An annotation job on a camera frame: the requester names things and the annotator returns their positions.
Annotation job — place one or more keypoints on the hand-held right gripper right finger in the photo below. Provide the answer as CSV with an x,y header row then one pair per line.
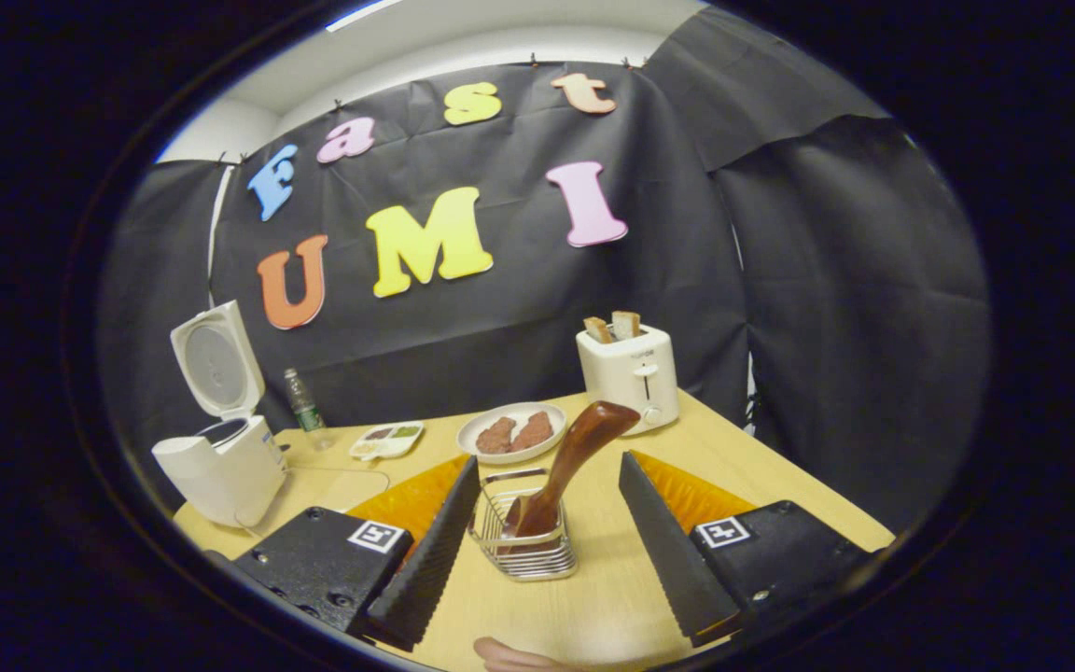
x,y
668,560

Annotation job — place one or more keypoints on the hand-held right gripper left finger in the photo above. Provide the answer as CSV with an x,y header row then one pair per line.
x,y
425,560

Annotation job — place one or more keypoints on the brown wooden spoon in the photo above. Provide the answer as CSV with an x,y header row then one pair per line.
x,y
575,448

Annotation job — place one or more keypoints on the white rice cooker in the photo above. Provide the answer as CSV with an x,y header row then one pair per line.
x,y
220,467

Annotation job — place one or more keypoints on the white round plate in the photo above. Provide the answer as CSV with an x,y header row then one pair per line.
x,y
477,450

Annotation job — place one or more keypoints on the divided white bean dish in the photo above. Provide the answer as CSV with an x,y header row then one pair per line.
x,y
388,440

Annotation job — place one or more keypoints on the brown meat piece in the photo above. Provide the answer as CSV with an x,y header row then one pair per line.
x,y
496,436
533,431

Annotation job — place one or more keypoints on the white toaster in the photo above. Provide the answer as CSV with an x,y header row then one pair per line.
x,y
626,378

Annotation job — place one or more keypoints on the clear plastic water bottle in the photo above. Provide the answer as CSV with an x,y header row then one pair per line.
x,y
302,406

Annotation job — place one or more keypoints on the black backdrop cloth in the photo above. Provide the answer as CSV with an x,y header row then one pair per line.
x,y
500,345

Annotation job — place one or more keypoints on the toast slice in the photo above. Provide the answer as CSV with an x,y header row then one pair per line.
x,y
598,329
626,325

